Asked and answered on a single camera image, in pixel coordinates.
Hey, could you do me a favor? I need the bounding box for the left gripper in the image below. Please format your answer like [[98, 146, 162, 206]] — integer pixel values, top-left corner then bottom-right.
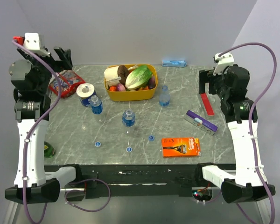
[[19, 45, 72, 92]]

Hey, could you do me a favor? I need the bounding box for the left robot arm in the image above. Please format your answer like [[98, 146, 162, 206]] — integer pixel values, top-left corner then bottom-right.
[[5, 47, 83, 204]]

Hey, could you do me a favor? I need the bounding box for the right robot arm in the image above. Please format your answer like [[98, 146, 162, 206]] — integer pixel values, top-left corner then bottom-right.
[[195, 65, 276, 203]]

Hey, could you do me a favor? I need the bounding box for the clear bottle right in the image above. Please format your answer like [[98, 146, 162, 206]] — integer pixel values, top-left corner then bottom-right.
[[159, 85, 170, 107]]

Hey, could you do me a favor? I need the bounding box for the green glass bottle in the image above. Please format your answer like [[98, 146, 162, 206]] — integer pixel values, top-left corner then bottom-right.
[[44, 141, 55, 158]]

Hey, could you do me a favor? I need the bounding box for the red flat bar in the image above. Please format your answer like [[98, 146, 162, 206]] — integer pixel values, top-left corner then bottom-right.
[[200, 93, 215, 116]]

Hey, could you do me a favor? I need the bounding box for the red snack bag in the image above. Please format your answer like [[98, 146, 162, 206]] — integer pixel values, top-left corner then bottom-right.
[[49, 70, 85, 98]]

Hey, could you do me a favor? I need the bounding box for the blue tissue pack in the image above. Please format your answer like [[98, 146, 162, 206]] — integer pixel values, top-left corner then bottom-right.
[[162, 60, 187, 68]]

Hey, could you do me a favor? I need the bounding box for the toilet paper roll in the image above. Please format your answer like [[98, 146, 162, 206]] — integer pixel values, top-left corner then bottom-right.
[[76, 83, 96, 107]]

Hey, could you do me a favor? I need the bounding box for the purple toothpaste box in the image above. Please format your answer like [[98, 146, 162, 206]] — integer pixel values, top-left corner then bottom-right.
[[184, 110, 218, 136]]

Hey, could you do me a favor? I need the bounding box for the white paper bag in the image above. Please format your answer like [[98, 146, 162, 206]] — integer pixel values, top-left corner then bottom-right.
[[104, 66, 121, 87]]

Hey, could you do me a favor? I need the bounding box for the dark eggplant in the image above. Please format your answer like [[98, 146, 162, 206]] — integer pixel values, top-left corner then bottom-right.
[[148, 76, 156, 90]]

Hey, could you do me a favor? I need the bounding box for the orange carrot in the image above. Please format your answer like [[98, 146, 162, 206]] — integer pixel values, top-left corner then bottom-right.
[[109, 86, 117, 91]]

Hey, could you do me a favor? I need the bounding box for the brown bread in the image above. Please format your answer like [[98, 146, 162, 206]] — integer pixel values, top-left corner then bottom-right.
[[117, 65, 129, 85]]

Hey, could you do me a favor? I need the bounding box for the purple onion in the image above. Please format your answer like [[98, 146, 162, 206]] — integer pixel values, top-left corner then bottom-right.
[[116, 83, 126, 92]]

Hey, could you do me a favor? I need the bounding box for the green lettuce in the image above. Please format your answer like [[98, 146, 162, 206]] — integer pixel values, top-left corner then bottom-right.
[[125, 65, 153, 90]]

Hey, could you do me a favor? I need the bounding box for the orange razor box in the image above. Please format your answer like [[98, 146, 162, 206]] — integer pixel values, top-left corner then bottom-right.
[[161, 137, 201, 157]]

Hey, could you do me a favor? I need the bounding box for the yellow plastic bin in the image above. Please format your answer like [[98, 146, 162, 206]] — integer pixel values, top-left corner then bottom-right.
[[104, 64, 158, 101]]

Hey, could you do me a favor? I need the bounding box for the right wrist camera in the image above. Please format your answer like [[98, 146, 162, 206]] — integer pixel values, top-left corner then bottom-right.
[[213, 53, 234, 76]]

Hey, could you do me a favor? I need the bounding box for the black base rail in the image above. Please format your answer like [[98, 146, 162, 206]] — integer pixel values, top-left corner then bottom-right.
[[68, 164, 214, 199]]

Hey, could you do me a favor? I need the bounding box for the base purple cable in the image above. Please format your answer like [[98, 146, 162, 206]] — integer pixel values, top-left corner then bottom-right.
[[64, 178, 112, 213]]

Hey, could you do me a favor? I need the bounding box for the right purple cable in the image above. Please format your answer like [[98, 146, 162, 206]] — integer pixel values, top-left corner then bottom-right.
[[218, 42, 277, 224]]

